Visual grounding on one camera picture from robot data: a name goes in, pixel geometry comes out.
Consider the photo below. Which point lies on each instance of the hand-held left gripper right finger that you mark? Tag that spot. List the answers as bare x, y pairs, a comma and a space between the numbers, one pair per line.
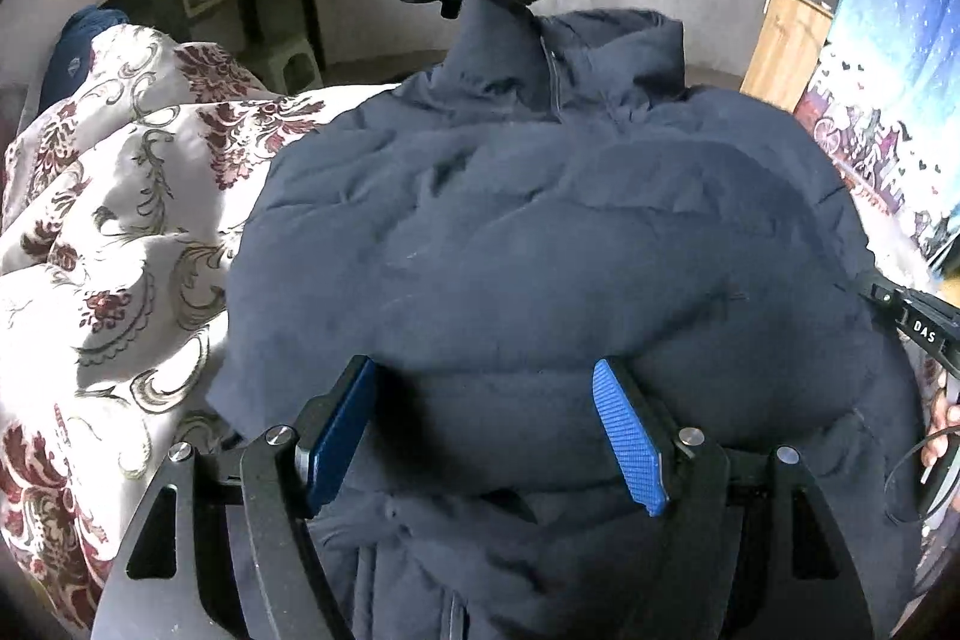
630, 441

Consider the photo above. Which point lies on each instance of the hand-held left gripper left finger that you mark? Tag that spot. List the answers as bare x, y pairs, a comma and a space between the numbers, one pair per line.
339, 441

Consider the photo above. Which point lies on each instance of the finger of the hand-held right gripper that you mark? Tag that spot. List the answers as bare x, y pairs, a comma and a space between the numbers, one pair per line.
881, 295

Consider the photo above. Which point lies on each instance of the navy blue padded jacket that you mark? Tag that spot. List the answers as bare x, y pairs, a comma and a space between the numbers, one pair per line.
525, 235

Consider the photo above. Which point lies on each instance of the person's right hand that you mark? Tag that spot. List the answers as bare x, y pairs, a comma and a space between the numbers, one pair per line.
941, 434

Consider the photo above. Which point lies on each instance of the blue printed curtain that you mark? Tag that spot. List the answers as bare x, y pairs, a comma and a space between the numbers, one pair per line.
892, 48

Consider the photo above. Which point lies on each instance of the light wooden board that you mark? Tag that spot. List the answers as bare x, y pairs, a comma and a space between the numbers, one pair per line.
787, 48

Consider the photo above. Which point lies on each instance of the floral patterned quilt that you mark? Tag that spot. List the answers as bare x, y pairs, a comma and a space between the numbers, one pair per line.
112, 235

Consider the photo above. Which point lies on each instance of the grey plastic stool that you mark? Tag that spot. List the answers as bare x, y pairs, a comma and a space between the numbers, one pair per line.
296, 59

